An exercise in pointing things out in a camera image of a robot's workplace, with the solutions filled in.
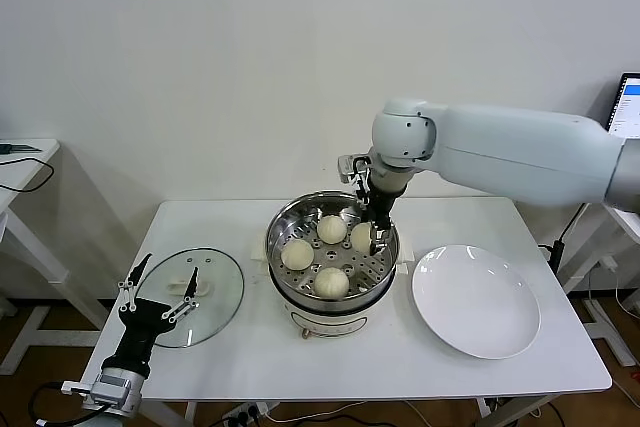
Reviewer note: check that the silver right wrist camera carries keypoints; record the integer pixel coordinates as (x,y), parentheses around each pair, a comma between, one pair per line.
(346,167)

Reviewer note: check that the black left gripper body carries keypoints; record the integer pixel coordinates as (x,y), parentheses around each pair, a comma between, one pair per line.
(145,319)

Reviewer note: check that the flat dark green object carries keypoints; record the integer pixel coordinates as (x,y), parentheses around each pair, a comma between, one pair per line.
(15,149)

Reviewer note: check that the white electric cooker pot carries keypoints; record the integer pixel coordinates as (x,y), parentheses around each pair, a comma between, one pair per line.
(325,319)

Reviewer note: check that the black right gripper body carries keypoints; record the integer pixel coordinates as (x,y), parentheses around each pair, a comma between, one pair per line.
(382,209)

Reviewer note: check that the stainless steel steamer basket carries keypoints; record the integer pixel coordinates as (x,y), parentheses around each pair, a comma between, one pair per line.
(300,217)

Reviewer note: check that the white side table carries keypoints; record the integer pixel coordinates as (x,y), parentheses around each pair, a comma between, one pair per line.
(630,227)
(45,147)

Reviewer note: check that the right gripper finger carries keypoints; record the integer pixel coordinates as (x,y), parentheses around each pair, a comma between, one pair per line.
(362,199)
(380,238)

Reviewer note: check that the white round plate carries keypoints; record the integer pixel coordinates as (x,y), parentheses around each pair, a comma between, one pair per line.
(475,302)

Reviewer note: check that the white power strip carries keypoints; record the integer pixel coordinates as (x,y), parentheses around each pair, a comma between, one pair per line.
(245,413)

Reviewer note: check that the grey open laptop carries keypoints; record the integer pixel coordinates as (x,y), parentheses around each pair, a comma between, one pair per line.
(627,102)

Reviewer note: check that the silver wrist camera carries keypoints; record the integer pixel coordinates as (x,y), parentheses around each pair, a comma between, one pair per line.
(346,167)
(112,387)

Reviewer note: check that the white steamed baozi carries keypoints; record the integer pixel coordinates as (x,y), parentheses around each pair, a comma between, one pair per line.
(361,239)
(331,283)
(330,229)
(297,254)

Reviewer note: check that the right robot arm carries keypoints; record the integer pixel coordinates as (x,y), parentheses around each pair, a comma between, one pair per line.
(500,147)

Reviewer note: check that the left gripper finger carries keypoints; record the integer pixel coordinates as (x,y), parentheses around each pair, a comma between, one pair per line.
(191,289)
(127,294)

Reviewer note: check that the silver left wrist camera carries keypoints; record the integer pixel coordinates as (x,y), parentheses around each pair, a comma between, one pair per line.
(112,387)

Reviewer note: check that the round glass pot lid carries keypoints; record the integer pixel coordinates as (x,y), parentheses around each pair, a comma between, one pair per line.
(220,277)

